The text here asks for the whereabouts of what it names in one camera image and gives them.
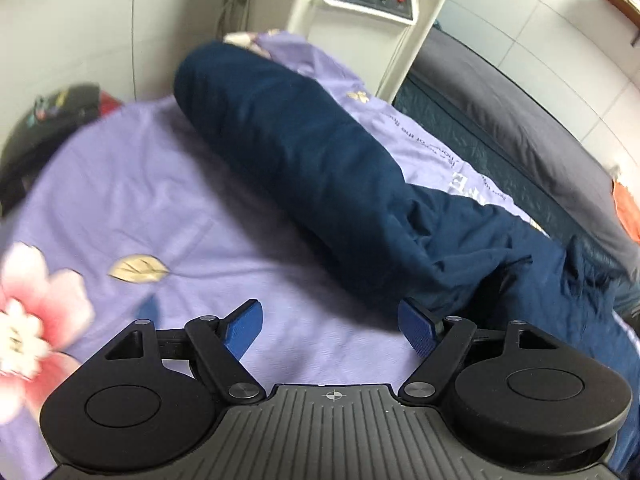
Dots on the white machine with control panel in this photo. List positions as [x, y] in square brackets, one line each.
[378, 40]

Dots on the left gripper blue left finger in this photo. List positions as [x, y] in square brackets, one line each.
[218, 344]

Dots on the purple floral bed sheet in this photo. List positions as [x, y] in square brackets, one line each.
[160, 227]

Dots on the orange cloth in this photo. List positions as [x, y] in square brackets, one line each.
[627, 210]

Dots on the navy blue padded jacket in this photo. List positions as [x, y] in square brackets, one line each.
[551, 374]

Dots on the black bag with red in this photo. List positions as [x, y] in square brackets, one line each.
[42, 131]

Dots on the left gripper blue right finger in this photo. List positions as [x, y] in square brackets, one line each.
[441, 343]

